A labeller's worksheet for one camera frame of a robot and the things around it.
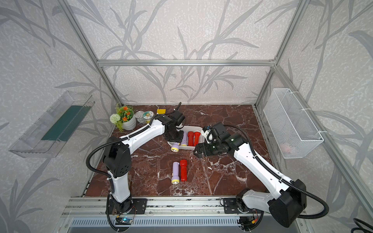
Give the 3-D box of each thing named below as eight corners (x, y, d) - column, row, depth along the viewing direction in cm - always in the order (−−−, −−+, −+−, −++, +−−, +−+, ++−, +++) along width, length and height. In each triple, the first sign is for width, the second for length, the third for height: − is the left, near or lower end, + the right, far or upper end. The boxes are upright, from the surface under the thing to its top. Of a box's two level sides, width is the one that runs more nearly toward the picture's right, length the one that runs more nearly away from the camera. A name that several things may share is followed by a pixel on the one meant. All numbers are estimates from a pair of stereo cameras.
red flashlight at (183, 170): (178, 181, 84) (178, 180, 81) (180, 161, 91) (180, 159, 89) (187, 181, 84) (186, 180, 81) (187, 161, 91) (187, 159, 89)
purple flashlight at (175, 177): (171, 184, 83) (171, 182, 80) (173, 164, 91) (173, 161, 88) (179, 184, 83) (178, 182, 80) (180, 164, 91) (180, 161, 88)
